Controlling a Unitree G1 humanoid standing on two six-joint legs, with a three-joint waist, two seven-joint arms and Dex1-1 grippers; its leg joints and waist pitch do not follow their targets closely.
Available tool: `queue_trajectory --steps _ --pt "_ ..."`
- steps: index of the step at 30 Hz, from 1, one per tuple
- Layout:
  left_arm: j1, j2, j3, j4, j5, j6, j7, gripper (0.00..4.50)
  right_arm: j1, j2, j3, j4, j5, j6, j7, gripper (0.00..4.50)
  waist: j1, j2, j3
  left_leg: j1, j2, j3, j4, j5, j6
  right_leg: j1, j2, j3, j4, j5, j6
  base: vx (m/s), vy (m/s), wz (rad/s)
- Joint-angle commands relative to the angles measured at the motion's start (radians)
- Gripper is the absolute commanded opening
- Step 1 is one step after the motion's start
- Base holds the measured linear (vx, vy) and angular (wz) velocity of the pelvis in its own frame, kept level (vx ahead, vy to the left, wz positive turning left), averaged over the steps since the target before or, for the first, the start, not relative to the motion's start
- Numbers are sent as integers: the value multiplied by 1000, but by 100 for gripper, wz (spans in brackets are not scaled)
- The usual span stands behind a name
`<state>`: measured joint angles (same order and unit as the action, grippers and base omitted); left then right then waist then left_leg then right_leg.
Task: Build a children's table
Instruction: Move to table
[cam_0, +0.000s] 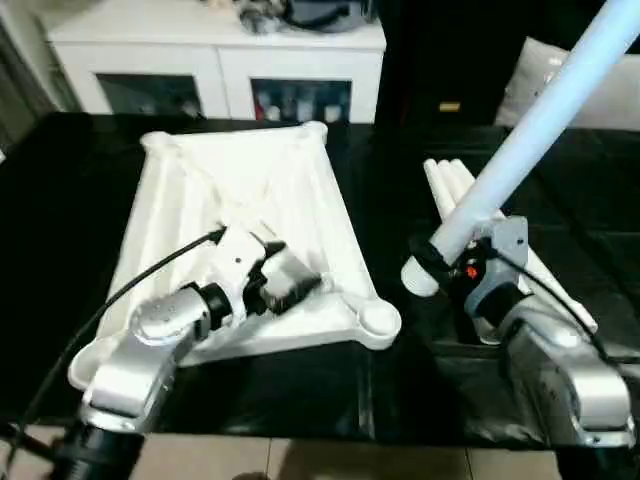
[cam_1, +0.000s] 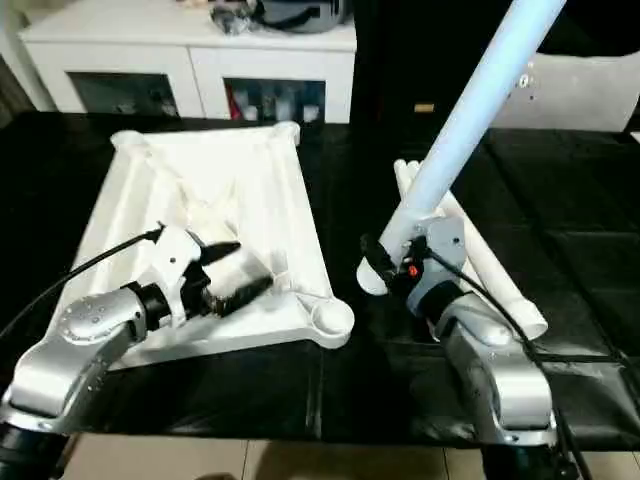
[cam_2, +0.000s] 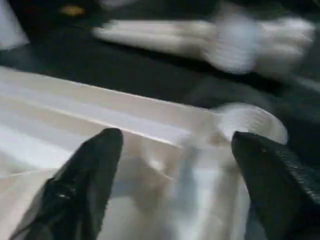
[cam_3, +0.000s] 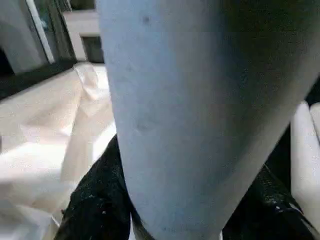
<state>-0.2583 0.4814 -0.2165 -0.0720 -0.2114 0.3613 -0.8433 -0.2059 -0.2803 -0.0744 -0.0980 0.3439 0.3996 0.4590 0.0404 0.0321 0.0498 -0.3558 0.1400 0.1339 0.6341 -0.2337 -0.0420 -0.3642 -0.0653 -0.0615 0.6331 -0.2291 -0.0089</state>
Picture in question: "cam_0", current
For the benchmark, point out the white plastic table top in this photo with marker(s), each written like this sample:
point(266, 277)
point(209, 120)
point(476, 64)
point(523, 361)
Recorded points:
point(250, 180)

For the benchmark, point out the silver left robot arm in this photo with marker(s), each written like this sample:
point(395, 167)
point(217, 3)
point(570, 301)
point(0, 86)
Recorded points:
point(140, 360)

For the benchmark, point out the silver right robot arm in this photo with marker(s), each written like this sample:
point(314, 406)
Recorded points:
point(560, 370)

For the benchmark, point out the black cabinet with yellow label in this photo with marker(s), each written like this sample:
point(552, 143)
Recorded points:
point(450, 60)

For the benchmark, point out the grey cushion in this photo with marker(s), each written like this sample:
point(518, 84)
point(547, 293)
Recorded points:
point(530, 80)

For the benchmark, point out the white glass-door cabinet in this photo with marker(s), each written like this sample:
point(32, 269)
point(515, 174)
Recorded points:
point(220, 60)

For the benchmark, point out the black table mat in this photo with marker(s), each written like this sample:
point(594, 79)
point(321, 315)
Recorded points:
point(60, 220)

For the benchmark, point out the grey curtain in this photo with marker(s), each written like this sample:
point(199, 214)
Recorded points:
point(20, 90)

